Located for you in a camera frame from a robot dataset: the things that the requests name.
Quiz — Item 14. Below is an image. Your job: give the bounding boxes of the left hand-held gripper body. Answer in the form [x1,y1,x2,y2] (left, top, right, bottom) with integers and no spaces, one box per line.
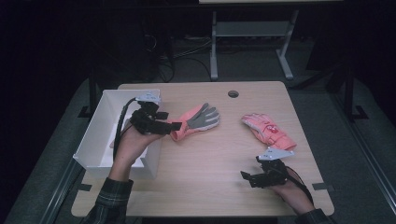
[129,91,172,135]

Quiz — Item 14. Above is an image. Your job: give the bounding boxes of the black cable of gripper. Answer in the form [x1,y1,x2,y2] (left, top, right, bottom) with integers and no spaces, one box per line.
[278,167,315,204]
[112,97,138,161]

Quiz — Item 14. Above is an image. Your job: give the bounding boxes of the pink glove with red print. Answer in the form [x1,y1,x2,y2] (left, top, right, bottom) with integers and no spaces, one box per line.
[241,112,298,151]

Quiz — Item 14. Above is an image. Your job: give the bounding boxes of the black stand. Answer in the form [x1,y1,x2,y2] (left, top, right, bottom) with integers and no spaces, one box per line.
[341,63,370,121]

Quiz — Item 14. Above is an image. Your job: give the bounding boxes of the white metal stand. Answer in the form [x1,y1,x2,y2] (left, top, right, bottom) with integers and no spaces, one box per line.
[209,8,301,82]

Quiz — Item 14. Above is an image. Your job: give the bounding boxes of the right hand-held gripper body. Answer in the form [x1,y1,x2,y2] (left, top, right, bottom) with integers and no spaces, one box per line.
[255,146,295,188]

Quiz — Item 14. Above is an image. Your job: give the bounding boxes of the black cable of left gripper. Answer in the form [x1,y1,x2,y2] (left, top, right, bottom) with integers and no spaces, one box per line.
[112,97,138,161]

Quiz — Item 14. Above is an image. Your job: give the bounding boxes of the person's right hand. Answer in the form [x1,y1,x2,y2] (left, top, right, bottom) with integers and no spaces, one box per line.
[270,173,316,216]

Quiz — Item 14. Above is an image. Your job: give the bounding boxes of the cables on floor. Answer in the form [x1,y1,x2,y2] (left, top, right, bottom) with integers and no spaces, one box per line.
[146,32,213,83]

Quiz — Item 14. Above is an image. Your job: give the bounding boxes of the white box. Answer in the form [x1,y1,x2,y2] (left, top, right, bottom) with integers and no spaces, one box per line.
[72,89,163,181]

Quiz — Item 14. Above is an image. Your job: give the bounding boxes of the pink and grey knit glove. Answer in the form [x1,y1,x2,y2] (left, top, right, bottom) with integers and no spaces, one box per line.
[169,103,221,143]

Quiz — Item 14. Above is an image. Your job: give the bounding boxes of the person's left hand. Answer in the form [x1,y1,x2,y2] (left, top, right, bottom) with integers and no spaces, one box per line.
[108,120,163,183]

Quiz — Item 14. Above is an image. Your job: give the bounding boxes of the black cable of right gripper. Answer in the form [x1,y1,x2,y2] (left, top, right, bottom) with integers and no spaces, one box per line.
[278,167,315,204]

